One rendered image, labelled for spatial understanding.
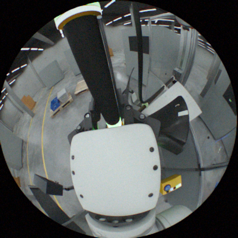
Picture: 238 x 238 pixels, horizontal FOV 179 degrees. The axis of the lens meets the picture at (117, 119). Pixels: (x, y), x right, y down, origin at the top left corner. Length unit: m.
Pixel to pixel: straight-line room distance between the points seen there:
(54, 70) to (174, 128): 7.38
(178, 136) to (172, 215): 0.16
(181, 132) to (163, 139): 0.05
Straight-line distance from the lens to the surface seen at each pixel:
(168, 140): 0.20
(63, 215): 1.98
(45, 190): 0.74
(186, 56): 0.73
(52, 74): 7.45
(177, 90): 0.55
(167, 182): 0.61
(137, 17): 0.15
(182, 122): 0.22
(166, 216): 0.16
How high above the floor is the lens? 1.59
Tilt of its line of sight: 58 degrees down
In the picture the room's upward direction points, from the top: 15 degrees counter-clockwise
